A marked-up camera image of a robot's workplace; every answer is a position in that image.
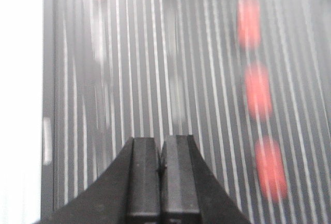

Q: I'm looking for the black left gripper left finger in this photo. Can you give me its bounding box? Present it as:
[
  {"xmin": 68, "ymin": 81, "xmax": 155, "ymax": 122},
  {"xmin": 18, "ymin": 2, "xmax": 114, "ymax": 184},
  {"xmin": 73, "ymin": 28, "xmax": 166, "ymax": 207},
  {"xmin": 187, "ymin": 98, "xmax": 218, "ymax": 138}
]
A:
[{"xmin": 39, "ymin": 138, "xmax": 161, "ymax": 223}]

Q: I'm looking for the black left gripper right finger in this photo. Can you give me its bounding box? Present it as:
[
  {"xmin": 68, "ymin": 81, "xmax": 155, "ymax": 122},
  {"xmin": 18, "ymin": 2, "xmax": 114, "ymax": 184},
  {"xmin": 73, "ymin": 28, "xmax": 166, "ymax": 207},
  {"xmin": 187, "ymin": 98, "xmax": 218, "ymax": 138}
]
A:
[{"xmin": 161, "ymin": 135, "xmax": 250, "ymax": 223}]

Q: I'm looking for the red push button lower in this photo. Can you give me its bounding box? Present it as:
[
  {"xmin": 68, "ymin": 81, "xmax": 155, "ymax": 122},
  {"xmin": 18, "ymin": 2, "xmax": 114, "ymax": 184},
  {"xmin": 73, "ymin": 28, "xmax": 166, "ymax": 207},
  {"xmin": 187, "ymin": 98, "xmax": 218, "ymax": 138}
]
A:
[{"xmin": 254, "ymin": 136, "xmax": 288, "ymax": 202}]

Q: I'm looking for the red push button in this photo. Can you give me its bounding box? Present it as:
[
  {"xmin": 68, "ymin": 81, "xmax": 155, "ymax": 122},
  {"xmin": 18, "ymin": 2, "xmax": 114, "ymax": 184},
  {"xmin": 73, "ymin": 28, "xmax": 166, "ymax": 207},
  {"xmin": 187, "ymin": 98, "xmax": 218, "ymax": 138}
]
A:
[
  {"xmin": 237, "ymin": 0, "xmax": 261, "ymax": 49},
  {"xmin": 245, "ymin": 62, "xmax": 273, "ymax": 121},
  {"xmin": 254, "ymin": 136, "xmax": 288, "ymax": 202}
]

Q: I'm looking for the red push button middle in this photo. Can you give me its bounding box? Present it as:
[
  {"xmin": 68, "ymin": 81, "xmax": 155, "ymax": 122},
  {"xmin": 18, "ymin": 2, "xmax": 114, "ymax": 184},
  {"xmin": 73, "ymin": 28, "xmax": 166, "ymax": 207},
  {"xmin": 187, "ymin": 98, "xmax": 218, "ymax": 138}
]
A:
[{"xmin": 245, "ymin": 62, "xmax": 273, "ymax": 121}]

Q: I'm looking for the red push button upper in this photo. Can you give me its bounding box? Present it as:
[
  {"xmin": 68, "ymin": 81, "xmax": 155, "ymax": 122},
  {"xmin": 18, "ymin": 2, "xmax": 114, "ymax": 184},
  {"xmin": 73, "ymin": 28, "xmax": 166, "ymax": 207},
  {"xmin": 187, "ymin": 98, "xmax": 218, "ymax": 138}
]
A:
[{"xmin": 237, "ymin": 0, "xmax": 261, "ymax": 49}]

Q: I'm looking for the black perforated pegboard panel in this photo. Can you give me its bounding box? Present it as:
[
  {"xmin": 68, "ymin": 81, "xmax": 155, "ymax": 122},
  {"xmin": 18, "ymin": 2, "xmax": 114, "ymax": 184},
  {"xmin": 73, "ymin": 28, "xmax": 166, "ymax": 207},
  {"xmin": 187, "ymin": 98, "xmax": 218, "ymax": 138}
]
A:
[{"xmin": 41, "ymin": 0, "xmax": 330, "ymax": 223}]

